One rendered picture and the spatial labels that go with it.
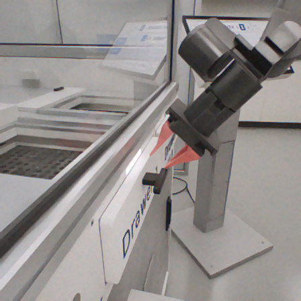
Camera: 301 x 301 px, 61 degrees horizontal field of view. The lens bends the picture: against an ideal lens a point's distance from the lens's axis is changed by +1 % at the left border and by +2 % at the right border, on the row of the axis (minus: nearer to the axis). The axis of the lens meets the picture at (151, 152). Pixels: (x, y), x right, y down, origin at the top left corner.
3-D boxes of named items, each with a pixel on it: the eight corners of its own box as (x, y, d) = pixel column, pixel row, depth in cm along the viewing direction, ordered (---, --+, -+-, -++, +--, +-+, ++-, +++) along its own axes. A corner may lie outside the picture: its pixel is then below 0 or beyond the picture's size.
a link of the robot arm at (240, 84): (267, 80, 33) (271, 82, 38) (230, 44, 34) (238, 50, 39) (226, 117, 36) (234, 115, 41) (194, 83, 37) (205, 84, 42)
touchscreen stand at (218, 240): (272, 248, 149) (321, 63, 106) (209, 279, 130) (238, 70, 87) (215, 202, 189) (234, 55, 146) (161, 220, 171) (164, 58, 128)
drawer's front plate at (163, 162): (178, 134, 88) (180, 102, 84) (162, 174, 63) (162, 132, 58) (173, 133, 89) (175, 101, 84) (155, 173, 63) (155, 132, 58)
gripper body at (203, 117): (170, 105, 45) (200, 72, 41) (212, 144, 46) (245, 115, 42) (162, 115, 39) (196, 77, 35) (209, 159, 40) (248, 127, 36)
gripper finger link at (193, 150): (150, 142, 49) (183, 107, 44) (177, 166, 49) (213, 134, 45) (139, 156, 43) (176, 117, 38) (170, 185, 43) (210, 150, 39)
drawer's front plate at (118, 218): (160, 179, 61) (160, 136, 56) (117, 287, 35) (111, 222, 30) (152, 178, 61) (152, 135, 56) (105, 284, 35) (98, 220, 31)
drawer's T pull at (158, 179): (168, 173, 47) (168, 166, 46) (159, 196, 40) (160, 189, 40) (148, 171, 48) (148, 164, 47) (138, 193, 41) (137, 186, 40)
